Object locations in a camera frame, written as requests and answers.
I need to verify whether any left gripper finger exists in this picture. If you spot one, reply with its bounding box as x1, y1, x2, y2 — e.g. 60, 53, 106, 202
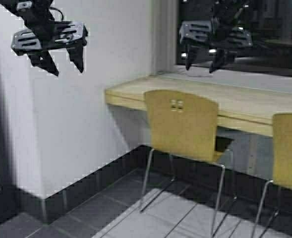
28, 52, 59, 76
67, 45, 84, 73

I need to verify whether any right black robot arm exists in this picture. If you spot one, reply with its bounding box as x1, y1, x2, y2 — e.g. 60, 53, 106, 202
179, 0, 253, 73

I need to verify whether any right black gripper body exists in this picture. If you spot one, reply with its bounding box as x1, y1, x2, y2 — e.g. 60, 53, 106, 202
179, 20, 253, 51

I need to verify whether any yellow wooden chair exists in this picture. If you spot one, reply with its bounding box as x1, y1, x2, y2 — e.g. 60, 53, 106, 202
251, 113, 292, 238
139, 90, 234, 238

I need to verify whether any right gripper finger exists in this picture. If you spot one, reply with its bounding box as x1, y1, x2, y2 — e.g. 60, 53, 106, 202
209, 49, 235, 73
185, 44, 198, 71

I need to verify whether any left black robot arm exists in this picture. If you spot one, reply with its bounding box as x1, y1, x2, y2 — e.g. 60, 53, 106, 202
0, 0, 88, 76

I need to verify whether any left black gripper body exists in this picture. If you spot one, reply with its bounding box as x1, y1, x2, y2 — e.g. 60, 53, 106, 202
11, 21, 88, 56

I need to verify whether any long wooden counter table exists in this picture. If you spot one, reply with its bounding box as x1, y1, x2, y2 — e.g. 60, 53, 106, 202
104, 76, 292, 137

